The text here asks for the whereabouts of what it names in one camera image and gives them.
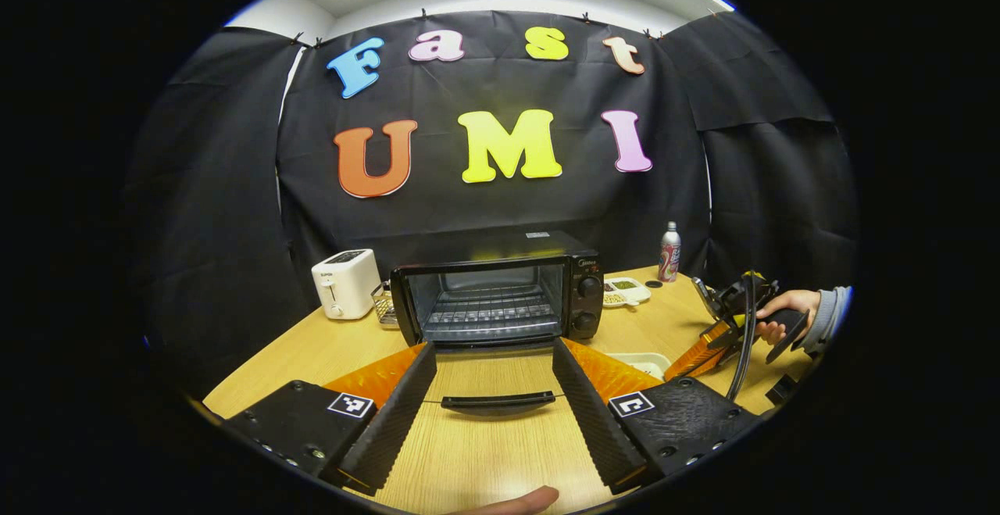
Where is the black backdrop cloth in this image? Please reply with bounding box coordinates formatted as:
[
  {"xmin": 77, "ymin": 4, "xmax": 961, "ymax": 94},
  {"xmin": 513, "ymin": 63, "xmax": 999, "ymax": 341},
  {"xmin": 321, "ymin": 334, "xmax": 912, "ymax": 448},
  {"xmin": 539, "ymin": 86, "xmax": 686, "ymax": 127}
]
[{"xmin": 125, "ymin": 9, "xmax": 860, "ymax": 399}]

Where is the white toaster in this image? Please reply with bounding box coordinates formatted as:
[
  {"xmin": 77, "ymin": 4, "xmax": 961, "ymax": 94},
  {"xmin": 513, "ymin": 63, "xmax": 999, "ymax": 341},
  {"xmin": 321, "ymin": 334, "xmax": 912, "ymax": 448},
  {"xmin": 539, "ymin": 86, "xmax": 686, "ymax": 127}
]
[{"xmin": 311, "ymin": 249, "xmax": 382, "ymax": 320}]

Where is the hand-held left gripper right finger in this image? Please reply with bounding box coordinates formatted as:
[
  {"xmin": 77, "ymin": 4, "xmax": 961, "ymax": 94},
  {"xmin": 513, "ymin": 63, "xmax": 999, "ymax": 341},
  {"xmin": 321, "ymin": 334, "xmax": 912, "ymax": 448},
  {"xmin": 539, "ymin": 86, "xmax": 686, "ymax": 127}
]
[{"xmin": 552, "ymin": 337, "xmax": 763, "ymax": 496}]

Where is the metal wire basket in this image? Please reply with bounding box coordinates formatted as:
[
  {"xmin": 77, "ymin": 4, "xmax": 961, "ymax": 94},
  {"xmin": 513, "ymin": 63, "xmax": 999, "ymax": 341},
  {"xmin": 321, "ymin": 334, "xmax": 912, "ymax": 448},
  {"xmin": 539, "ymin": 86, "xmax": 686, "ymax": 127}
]
[{"xmin": 370, "ymin": 281, "xmax": 401, "ymax": 328}]

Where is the black electric oven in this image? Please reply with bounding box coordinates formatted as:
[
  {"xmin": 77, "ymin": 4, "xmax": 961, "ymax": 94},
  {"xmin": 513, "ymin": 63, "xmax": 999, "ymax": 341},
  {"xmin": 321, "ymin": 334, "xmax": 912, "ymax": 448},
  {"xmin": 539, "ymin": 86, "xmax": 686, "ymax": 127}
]
[{"xmin": 389, "ymin": 230, "xmax": 605, "ymax": 419}]

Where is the cream square plate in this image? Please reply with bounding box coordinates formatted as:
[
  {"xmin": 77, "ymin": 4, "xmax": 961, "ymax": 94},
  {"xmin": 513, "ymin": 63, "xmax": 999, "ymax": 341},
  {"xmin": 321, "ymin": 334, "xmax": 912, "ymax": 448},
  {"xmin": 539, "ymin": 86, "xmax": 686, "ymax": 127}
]
[{"xmin": 605, "ymin": 352, "xmax": 673, "ymax": 381}]

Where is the silver red drink bottle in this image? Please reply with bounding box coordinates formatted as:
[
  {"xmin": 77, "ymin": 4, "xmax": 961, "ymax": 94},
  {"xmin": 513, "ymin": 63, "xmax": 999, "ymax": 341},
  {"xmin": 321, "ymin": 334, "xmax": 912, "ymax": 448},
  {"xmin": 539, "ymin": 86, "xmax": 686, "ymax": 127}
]
[{"xmin": 658, "ymin": 222, "xmax": 682, "ymax": 283}]

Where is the white divided snack dish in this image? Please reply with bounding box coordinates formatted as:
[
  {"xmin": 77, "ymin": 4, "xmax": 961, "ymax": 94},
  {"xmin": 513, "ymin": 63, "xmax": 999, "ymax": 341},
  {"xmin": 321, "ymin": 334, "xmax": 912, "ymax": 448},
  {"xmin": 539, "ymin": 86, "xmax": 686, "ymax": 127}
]
[{"xmin": 602, "ymin": 277, "xmax": 652, "ymax": 309}]

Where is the small black block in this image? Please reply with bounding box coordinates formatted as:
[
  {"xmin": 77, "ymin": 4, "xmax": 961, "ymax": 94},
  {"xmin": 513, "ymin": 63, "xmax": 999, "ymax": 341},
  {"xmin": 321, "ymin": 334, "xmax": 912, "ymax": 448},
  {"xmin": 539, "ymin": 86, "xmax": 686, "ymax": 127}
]
[{"xmin": 766, "ymin": 374, "xmax": 799, "ymax": 406}]

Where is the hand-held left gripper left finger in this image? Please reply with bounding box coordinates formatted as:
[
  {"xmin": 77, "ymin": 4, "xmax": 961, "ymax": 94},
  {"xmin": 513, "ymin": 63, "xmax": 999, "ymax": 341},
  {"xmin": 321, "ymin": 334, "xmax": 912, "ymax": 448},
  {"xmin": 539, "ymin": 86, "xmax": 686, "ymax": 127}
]
[{"xmin": 221, "ymin": 342, "xmax": 438, "ymax": 498}]

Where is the black cable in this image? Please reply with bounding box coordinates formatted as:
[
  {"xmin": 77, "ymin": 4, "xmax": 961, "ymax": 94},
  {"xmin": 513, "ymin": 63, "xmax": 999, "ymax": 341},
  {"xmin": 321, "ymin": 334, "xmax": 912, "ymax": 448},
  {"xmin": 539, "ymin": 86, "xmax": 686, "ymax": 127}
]
[{"xmin": 725, "ymin": 271, "xmax": 760, "ymax": 402}]

